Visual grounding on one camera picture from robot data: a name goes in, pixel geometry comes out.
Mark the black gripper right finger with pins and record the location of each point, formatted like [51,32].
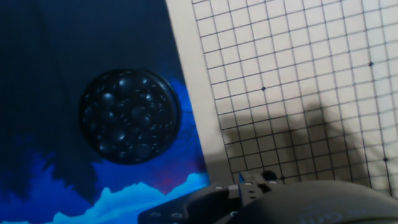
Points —
[264,184]

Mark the black bowl of black stones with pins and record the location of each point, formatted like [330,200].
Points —
[130,118]

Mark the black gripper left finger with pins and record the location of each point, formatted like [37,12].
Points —
[202,205]

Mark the tan go board mat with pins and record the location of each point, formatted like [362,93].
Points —
[280,46]

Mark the blue landscape print mat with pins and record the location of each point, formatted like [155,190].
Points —
[46,93]

